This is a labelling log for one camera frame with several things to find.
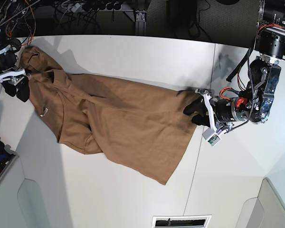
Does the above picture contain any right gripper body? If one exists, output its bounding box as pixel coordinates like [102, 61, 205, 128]
[0, 45, 30, 87]

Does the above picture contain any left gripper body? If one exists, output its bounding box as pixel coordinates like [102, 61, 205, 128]
[195, 88, 252, 133]

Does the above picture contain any tan brown t-shirt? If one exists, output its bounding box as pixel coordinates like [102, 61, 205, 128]
[19, 47, 200, 185]

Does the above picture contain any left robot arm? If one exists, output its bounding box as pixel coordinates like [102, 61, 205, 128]
[183, 0, 285, 134]

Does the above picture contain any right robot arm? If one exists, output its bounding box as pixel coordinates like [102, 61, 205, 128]
[0, 0, 38, 102]

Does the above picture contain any white table vent grille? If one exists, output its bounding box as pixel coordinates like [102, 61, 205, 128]
[151, 215, 212, 228]

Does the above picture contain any grey left table panel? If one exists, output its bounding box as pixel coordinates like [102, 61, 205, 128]
[0, 155, 73, 228]

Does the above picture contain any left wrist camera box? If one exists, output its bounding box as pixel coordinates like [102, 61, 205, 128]
[202, 128, 221, 147]

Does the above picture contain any aluminium frame post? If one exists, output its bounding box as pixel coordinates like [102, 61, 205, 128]
[134, 11, 147, 36]

